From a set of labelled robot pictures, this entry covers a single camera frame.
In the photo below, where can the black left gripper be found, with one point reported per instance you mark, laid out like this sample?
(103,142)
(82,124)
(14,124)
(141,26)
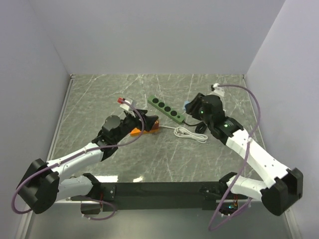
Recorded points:
(149,120)

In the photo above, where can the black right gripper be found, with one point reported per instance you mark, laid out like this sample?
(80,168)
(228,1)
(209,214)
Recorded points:
(191,108)

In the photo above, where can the blue charger plug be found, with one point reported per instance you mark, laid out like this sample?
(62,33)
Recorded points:
(185,104)

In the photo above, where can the red koi cube adapter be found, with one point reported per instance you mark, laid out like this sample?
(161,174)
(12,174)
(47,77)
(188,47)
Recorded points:
(155,126)

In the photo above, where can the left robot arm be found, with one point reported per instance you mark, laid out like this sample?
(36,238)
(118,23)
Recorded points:
(45,183)

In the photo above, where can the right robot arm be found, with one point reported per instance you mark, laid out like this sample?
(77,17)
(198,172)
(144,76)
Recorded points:
(279,188)

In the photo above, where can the green power strip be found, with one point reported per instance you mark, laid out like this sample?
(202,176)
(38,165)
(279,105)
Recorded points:
(166,109)

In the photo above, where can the black base bar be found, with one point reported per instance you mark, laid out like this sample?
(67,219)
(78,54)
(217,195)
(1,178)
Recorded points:
(151,196)

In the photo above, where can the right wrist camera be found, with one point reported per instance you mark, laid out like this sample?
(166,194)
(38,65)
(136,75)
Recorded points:
(217,90)

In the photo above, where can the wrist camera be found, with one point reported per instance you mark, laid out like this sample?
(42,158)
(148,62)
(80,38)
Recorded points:
(217,90)
(127,104)

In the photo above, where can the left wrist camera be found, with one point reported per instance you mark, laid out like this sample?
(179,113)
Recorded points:
(127,104)

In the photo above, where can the aluminium frame rail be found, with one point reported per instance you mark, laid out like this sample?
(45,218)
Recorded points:
(63,221)

